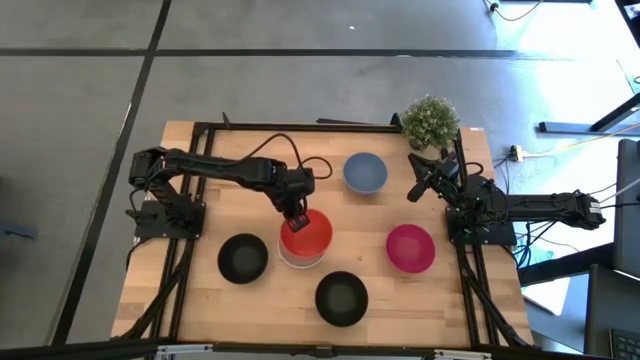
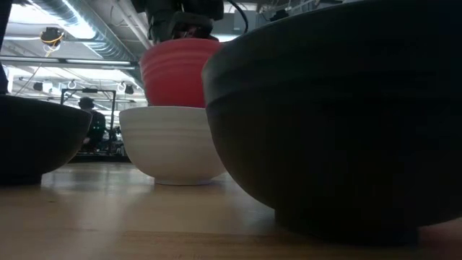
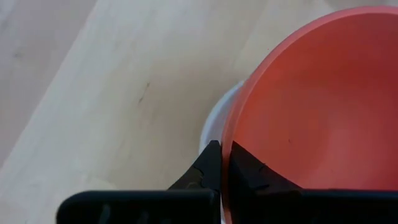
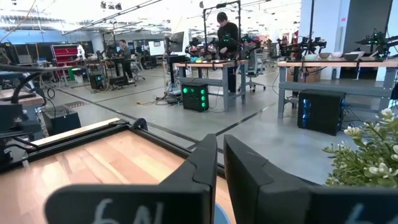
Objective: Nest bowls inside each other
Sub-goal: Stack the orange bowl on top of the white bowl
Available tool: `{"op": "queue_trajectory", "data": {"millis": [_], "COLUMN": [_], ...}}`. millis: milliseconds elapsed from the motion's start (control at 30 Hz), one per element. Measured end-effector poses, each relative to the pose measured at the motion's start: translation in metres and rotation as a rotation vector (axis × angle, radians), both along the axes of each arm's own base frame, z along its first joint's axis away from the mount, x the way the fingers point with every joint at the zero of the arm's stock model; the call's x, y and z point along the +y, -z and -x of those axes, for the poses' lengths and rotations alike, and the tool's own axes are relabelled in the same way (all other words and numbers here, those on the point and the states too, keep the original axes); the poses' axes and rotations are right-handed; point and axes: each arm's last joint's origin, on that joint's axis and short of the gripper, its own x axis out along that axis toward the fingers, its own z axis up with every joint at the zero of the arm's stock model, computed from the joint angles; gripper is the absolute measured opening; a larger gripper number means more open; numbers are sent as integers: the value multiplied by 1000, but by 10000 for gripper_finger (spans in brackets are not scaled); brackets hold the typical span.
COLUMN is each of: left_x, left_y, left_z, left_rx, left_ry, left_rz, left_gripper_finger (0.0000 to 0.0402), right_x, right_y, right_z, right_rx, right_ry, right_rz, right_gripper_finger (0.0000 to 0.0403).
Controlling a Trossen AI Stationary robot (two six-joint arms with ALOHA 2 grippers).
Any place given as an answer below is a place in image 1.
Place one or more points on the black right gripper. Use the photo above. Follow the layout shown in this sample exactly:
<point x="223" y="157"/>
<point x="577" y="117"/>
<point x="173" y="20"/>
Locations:
<point x="442" y="176"/>

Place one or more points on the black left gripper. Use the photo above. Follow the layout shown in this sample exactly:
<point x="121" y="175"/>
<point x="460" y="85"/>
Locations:
<point x="295" y="185"/>

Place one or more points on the red plastic bowl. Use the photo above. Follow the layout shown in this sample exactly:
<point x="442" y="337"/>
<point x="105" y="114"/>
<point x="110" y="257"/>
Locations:
<point x="312" y="239"/>

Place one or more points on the blue plastic bowl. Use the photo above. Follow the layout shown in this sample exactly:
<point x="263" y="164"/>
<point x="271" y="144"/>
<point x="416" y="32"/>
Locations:
<point x="365" y="172"/>

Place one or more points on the magenta plastic bowl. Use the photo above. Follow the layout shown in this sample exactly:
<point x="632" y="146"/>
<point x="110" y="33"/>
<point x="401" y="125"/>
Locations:
<point x="410" y="248"/>

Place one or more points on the black plastic bowl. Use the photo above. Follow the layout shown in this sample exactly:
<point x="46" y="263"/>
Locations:
<point x="341" y="299"/>
<point x="243" y="258"/>

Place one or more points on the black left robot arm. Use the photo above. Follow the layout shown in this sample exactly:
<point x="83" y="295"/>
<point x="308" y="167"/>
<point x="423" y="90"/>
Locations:
<point x="215" y="167"/>

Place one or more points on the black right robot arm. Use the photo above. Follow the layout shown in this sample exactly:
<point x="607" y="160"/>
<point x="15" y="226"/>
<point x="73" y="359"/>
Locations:
<point x="540" y="206"/>

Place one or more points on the white plastic bowl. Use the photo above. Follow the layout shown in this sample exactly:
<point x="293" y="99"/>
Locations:
<point x="292" y="260"/>

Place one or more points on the green potted plant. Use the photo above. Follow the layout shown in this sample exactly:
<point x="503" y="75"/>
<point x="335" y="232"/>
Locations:
<point x="430" y="122"/>

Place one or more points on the white power strip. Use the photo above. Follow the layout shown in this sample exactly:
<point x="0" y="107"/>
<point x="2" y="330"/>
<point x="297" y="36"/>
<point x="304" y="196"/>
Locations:
<point x="516" y="153"/>

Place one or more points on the black desk leg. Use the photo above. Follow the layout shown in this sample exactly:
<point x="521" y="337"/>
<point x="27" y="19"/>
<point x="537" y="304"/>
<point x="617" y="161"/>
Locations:
<point x="575" y="128"/>

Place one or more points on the grey monitor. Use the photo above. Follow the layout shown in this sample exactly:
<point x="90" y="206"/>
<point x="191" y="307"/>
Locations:
<point x="629" y="210"/>

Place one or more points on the dark grey desk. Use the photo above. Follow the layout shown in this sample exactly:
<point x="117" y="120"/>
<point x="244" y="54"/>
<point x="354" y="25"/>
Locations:
<point x="607" y="300"/>

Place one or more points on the black keyboard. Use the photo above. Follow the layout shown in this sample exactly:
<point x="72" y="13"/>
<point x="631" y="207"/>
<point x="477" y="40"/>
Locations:
<point x="625" y="346"/>

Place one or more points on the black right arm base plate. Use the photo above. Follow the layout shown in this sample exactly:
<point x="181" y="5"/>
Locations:
<point x="495" y="236"/>

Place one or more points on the black aluminium table frame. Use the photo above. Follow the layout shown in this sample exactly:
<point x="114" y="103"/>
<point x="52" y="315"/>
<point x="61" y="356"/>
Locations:
<point x="325" y="127"/>

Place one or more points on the black overhead mount rail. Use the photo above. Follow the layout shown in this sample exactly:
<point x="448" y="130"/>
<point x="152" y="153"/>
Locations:
<point x="320" y="351"/>

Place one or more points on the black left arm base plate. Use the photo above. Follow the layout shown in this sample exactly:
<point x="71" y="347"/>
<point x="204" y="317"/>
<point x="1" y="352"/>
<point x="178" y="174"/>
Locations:
<point x="150" y="225"/>

